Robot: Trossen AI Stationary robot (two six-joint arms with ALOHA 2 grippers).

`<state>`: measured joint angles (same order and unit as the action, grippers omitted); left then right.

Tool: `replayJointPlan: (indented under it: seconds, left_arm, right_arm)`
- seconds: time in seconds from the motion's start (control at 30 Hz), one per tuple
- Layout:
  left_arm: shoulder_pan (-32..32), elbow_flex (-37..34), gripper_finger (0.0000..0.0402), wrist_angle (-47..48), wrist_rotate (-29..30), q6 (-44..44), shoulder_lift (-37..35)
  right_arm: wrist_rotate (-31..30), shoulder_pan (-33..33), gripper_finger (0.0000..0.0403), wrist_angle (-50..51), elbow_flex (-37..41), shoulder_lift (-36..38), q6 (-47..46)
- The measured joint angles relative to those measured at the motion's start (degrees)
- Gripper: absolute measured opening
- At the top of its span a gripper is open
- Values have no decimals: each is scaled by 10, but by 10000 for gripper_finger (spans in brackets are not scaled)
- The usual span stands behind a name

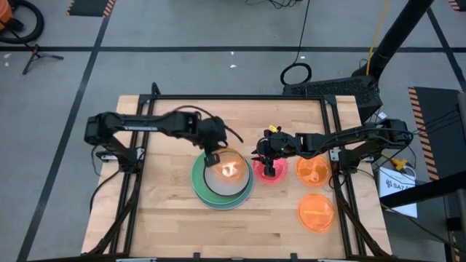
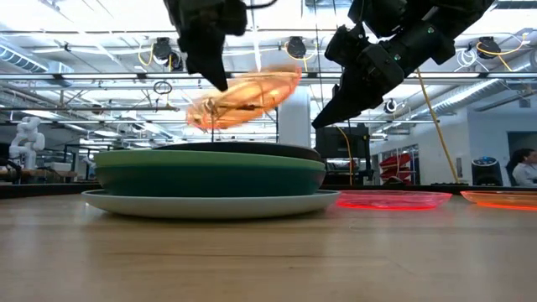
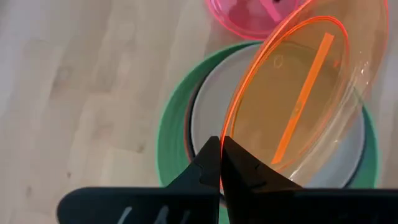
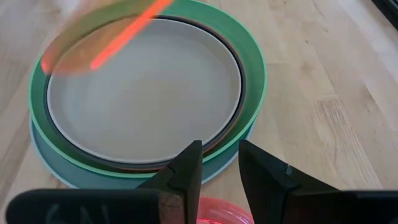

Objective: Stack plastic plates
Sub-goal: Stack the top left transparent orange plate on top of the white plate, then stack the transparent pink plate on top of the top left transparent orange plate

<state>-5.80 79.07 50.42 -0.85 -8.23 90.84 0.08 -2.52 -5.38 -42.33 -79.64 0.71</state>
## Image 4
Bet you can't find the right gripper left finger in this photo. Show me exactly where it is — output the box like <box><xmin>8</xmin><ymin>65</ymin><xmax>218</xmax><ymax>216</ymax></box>
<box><xmin>5</xmin><ymin>139</ymin><xmax>204</xmax><ymax>224</ymax></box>

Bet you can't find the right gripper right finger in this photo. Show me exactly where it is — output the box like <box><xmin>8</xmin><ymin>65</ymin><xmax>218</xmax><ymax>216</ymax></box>
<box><xmin>238</xmin><ymin>139</ymin><xmax>398</xmax><ymax>224</ymax></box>

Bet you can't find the translucent pink plastic plate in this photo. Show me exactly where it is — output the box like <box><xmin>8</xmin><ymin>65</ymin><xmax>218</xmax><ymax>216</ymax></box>
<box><xmin>197</xmin><ymin>196</ymin><xmax>255</xmax><ymax>224</ymax></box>

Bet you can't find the pale grey plastic plate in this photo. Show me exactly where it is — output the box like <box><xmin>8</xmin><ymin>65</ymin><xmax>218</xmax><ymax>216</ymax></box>
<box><xmin>46</xmin><ymin>17</ymin><xmax>243</xmax><ymax>165</ymax></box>

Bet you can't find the teal plastic plate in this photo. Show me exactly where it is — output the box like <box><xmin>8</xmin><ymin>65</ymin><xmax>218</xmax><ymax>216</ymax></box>
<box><xmin>29</xmin><ymin>114</ymin><xmax>257</xmax><ymax>190</ymax></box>

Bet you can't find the stack of plates red top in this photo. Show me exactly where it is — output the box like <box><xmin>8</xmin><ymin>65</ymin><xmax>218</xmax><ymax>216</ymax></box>
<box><xmin>27</xmin><ymin>0</ymin><xmax>268</xmax><ymax>180</ymax></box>

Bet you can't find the translucent orange plastic plate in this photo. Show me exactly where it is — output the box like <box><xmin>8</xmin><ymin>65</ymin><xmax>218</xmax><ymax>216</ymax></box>
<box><xmin>40</xmin><ymin>0</ymin><xmax>175</xmax><ymax>77</ymax></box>

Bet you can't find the black aluminium table frame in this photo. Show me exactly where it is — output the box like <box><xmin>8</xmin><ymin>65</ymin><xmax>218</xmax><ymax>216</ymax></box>
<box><xmin>371</xmin><ymin>0</ymin><xmax>398</xmax><ymax>30</ymax></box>

